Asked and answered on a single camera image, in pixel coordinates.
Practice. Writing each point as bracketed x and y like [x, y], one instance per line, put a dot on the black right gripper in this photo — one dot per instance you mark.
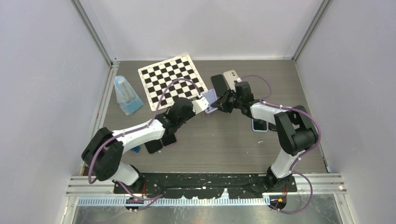
[222, 102]

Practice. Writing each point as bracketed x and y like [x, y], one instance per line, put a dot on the lilac cased phone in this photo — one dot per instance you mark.
[211, 97]

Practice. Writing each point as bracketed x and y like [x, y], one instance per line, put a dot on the black phone from case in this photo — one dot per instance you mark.
[219, 84]

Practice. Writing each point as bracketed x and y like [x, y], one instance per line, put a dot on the beige phone case with ring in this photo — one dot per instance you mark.
[230, 76]

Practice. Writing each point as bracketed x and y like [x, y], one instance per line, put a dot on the light blue cased phone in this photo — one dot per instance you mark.
[259, 125]

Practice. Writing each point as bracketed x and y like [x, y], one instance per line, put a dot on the purple edged phone from case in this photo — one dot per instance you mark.
[168, 140]

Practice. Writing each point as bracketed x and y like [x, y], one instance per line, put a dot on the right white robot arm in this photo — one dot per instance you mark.
[297, 132]

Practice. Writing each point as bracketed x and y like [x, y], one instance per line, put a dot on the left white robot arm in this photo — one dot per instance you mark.
[104, 152]

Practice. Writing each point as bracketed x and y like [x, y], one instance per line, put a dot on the black white chessboard mat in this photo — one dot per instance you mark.
[164, 82]

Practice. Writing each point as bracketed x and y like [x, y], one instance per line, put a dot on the blue toy brick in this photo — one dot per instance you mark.
[136, 149]

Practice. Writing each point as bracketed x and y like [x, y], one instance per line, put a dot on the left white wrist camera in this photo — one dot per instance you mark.
[200, 105]

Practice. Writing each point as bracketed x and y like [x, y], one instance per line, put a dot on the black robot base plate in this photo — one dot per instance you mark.
[206, 185]

